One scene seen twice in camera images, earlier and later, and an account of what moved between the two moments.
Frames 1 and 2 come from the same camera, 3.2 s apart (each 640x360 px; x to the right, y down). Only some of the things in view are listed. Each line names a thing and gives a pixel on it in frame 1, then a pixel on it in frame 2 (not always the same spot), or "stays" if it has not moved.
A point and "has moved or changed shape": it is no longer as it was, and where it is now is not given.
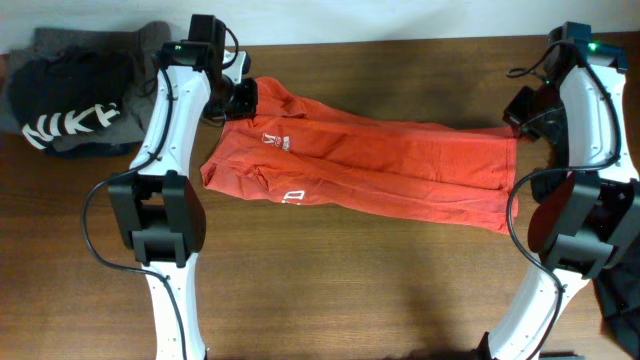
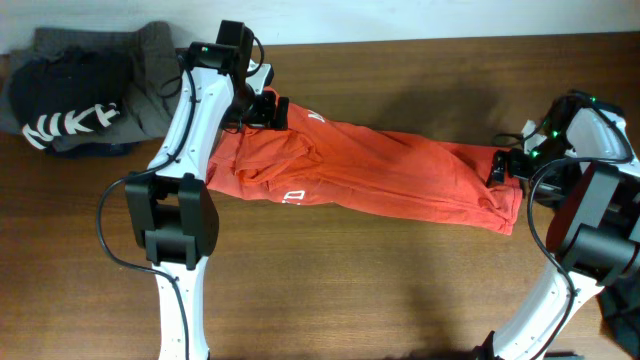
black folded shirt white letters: x=57 y=91 stays
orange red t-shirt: x=294 y=149 has moved or changed shape
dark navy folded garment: x=96 y=149 stays
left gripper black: x=246 y=106 → x=265 y=116
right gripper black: x=513 y=114 → x=515 y=157
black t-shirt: x=618 y=293 stays
